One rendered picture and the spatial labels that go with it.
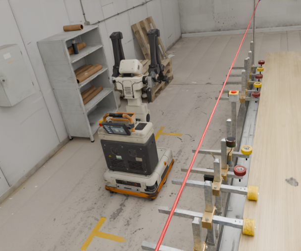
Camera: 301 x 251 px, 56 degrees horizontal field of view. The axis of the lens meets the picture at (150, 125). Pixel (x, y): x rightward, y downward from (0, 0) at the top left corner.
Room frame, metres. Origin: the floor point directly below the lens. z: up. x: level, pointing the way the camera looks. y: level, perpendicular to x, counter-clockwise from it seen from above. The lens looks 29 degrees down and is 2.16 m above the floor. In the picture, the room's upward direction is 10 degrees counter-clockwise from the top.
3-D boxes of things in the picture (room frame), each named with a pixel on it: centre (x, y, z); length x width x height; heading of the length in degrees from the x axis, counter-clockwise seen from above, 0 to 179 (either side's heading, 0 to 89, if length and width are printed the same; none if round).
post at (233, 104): (2.01, -0.69, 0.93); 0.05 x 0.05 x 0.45; 63
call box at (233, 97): (2.00, -0.69, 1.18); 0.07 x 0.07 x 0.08; 63
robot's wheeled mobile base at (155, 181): (2.64, 0.20, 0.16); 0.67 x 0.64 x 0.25; 153
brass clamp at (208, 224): (1.08, -0.23, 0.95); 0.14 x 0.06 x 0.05; 153
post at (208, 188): (1.10, -0.24, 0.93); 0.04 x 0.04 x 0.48; 63
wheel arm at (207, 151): (1.77, -0.50, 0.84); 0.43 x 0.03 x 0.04; 63
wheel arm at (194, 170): (1.55, -0.37, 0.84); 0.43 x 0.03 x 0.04; 63
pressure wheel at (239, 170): (1.46, -0.55, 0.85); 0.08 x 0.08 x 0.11
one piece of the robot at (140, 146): (2.56, 0.25, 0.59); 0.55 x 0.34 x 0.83; 63
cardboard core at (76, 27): (4.30, 0.86, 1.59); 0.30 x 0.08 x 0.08; 63
